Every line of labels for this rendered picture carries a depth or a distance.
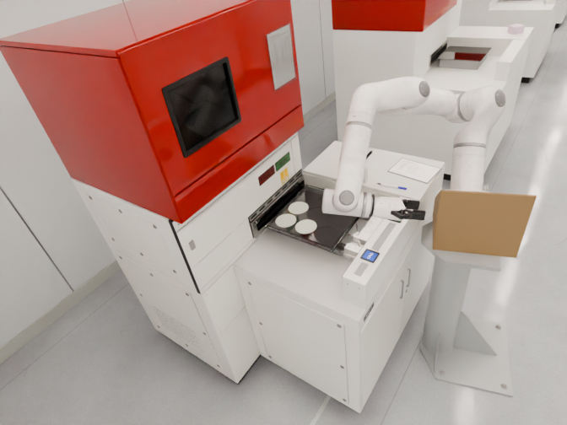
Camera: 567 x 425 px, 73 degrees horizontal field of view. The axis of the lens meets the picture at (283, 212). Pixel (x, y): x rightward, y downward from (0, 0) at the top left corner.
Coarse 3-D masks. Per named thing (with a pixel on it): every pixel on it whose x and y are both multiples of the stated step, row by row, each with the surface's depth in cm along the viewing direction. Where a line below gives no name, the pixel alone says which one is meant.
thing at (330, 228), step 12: (300, 192) 198; (312, 192) 197; (288, 204) 192; (312, 204) 189; (276, 216) 186; (300, 216) 183; (312, 216) 182; (324, 216) 181; (336, 216) 180; (348, 216) 178; (276, 228) 179; (288, 228) 178; (324, 228) 174; (336, 228) 173; (312, 240) 169; (324, 240) 168; (336, 240) 167
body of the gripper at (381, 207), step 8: (376, 200) 126; (384, 200) 126; (392, 200) 127; (400, 200) 128; (376, 208) 124; (384, 208) 123; (392, 208) 123; (400, 208) 122; (376, 216) 125; (384, 216) 124; (392, 216) 123
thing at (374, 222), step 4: (372, 216) 179; (372, 220) 177; (376, 220) 177; (380, 220) 176; (368, 224) 175; (372, 224) 175; (376, 224) 174; (364, 228) 174; (368, 228) 173; (372, 228) 173; (360, 232) 172; (364, 232) 171; (368, 232) 171; (372, 232) 171; (352, 244) 167; (356, 244) 166; (360, 244) 166; (344, 256) 163; (348, 256) 162; (352, 256) 161; (348, 260) 163; (352, 260) 162
